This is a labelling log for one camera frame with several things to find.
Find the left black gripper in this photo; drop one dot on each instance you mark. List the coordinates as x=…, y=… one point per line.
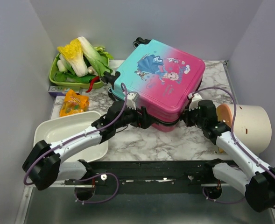
x=144, y=120

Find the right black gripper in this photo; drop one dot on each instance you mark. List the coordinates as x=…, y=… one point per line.
x=185, y=116

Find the pink and teal kids suitcase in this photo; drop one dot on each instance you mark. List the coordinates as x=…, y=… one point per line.
x=161, y=77

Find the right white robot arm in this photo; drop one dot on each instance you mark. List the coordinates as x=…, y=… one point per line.
x=254, y=178

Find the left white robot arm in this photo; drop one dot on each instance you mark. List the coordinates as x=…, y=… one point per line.
x=42, y=165

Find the cream cylindrical bucket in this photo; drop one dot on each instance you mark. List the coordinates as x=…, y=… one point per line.
x=253, y=128

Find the red chili pepper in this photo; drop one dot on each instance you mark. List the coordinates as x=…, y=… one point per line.
x=93, y=81

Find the green vegetable tray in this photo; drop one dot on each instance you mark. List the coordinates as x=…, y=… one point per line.
x=69, y=78

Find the orange snack bag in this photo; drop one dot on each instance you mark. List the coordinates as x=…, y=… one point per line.
x=73, y=103

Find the white mushroom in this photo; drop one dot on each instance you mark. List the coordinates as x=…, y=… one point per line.
x=91, y=70

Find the white green bok choy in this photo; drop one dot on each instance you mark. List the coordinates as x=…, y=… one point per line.
x=96, y=56

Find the white rectangular plastic tub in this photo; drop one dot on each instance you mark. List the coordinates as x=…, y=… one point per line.
x=63, y=127

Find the purple white box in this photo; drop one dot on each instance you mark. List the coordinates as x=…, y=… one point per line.
x=62, y=90

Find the yellow napa cabbage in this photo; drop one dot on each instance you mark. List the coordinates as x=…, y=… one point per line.
x=73, y=54

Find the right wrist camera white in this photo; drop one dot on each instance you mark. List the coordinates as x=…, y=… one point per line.
x=194, y=98

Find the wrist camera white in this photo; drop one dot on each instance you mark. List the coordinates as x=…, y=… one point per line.
x=131, y=98
x=194, y=98

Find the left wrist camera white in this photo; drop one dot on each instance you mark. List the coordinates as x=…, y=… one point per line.
x=131, y=98

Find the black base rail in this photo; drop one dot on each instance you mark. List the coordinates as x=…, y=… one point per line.
x=156, y=177

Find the aluminium frame rail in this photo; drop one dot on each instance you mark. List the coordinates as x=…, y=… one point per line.
x=59, y=202

